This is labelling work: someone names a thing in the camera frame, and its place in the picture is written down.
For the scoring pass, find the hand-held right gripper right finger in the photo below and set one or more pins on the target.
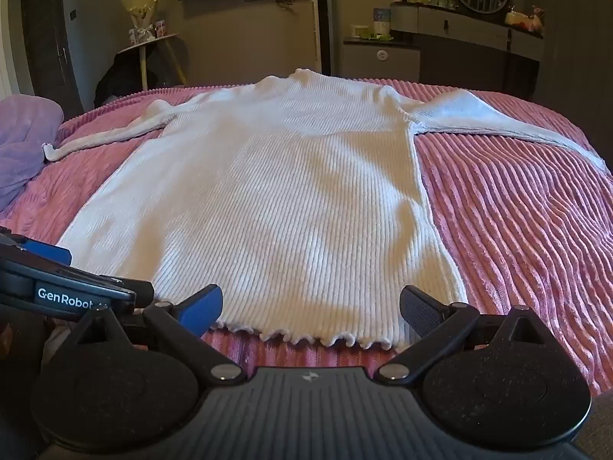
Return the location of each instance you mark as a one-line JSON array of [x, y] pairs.
[[421, 311]]

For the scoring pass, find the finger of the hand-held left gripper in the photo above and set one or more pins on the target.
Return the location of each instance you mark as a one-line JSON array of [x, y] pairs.
[[72, 275], [45, 251]]

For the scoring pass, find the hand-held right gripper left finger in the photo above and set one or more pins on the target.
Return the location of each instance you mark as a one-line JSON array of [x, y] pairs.
[[201, 309]]

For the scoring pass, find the white ribbed sweater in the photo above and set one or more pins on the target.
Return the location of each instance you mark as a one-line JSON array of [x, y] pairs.
[[287, 177]]

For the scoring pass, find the purple pillow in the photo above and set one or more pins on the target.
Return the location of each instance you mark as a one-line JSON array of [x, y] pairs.
[[24, 143]]

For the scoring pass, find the pink ribbed blanket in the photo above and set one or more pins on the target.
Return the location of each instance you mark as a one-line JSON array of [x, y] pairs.
[[503, 225]]

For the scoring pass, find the dark cloth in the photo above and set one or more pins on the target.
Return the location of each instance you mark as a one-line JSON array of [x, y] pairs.
[[115, 81]]

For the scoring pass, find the dark door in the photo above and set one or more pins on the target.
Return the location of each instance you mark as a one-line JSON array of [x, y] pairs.
[[48, 33]]

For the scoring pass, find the round white side table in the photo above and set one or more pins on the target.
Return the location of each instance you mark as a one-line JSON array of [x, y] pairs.
[[148, 40]]

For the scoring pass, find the grey drawer cabinet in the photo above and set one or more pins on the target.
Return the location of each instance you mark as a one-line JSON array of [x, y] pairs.
[[378, 64]]

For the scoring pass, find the small pink box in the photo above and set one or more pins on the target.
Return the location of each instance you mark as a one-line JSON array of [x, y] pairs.
[[161, 28]]

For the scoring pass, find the wrapped flower bouquet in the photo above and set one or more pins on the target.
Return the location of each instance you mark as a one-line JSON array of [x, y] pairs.
[[139, 9]]

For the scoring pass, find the green cloth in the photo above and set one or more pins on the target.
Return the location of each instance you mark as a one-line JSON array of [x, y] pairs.
[[376, 37]]

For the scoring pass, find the white round container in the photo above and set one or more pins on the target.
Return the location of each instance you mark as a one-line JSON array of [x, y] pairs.
[[359, 31]]

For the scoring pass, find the grey dressing table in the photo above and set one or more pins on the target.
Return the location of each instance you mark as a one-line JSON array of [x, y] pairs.
[[459, 21]]

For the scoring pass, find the blue carton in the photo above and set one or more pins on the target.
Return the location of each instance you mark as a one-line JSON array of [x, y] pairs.
[[381, 19]]

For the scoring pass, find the yellow soft toy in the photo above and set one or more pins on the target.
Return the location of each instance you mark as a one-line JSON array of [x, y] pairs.
[[516, 18]]

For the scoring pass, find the pink plush toy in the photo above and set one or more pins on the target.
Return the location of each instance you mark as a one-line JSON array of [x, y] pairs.
[[537, 18]]

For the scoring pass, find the grey-green curtain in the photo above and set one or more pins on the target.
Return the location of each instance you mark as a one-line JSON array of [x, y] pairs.
[[584, 33]]

